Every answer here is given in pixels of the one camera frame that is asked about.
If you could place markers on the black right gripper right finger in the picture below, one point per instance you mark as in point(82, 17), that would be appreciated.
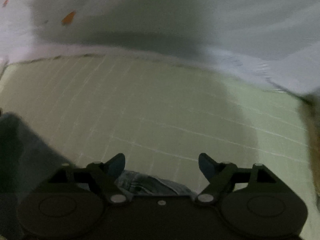
point(252, 201)

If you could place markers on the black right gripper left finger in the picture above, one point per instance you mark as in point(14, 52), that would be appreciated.
point(74, 202)

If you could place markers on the blue denim jeans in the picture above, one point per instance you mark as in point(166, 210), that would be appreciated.
point(26, 161)

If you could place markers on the green grid cutting mat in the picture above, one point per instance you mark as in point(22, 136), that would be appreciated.
point(161, 117)

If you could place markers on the open storage bag with red trim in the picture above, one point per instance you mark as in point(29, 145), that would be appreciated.
point(309, 112)

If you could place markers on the light blue carrot print sheet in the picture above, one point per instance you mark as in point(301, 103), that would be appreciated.
point(254, 40)

